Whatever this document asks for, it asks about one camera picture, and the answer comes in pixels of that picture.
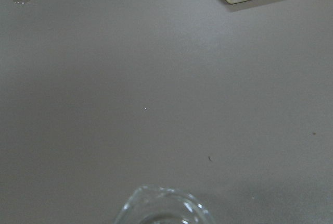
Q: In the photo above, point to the clear glass measuring cup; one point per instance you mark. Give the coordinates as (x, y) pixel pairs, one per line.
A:
(154, 204)

